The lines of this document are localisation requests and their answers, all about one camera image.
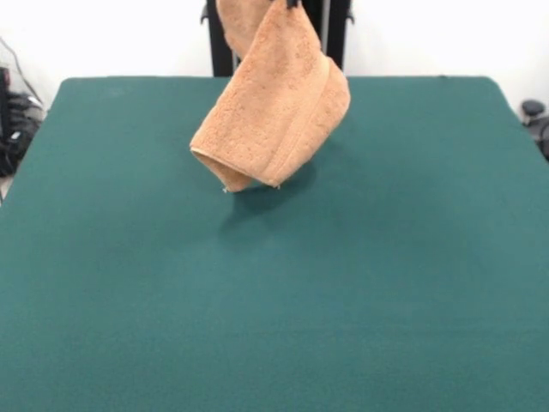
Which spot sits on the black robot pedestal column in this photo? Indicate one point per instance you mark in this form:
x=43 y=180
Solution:
x=334 y=38

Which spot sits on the grey black tripod base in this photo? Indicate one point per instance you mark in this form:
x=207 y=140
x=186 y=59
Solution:
x=17 y=129
x=532 y=107

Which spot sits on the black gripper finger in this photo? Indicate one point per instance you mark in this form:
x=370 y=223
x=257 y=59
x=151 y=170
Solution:
x=293 y=3

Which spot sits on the tan terry towel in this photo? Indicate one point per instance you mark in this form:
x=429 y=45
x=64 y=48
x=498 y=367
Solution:
x=279 y=107

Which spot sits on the dark green table cloth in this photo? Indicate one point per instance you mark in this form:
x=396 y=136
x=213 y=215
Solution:
x=171 y=279

